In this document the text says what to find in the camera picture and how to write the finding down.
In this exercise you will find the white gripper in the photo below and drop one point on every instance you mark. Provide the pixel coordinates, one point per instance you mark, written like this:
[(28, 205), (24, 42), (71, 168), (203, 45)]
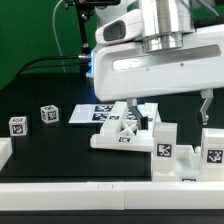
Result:
[(126, 71)]

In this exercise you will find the white chair seat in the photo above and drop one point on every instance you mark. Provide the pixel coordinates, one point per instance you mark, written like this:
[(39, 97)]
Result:
[(186, 167)]

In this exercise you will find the white chair back frame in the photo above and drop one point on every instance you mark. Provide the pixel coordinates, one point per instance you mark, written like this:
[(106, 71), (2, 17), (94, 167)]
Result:
[(120, 130)]

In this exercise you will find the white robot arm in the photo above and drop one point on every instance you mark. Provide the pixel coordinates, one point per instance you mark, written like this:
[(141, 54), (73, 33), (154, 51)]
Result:
[(153, 47)]

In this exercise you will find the white tag base sheet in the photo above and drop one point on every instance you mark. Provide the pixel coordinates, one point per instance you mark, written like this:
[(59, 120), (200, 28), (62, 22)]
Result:
[(97, 113)]

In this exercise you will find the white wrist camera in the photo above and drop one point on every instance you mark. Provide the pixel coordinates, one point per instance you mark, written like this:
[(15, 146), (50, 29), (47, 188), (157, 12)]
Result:
[(125, 28)]

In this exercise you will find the white left wall block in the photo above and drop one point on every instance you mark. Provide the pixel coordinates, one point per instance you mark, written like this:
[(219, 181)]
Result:
[(5, 151)]

